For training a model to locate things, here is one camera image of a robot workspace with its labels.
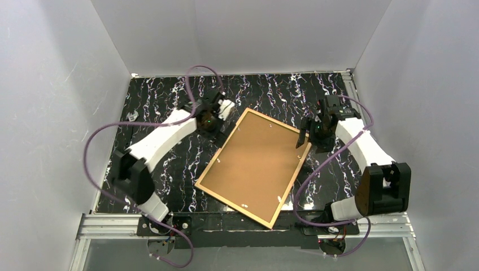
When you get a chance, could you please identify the brown backing board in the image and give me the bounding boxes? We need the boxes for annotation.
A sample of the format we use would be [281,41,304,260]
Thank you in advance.
[199,111,308,225]

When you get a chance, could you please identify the green picture frame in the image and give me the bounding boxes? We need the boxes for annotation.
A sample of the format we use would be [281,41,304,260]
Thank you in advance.
[194,107,313,230]

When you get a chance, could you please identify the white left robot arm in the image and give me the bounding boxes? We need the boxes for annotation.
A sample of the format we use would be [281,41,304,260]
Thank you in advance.
[111,90,236,222]

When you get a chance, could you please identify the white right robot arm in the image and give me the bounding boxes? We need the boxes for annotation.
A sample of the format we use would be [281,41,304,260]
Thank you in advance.
[293,95,412,227]

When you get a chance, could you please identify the small silver clip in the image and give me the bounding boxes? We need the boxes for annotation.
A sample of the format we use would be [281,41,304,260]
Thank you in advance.
[127,111,138,122]

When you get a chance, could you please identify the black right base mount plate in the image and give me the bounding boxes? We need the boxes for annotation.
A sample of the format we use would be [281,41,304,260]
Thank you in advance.
[299,223,360,237]

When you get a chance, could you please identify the aluminium rail frame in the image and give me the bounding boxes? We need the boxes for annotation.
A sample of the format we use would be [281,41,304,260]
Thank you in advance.
[74,213,425,270]

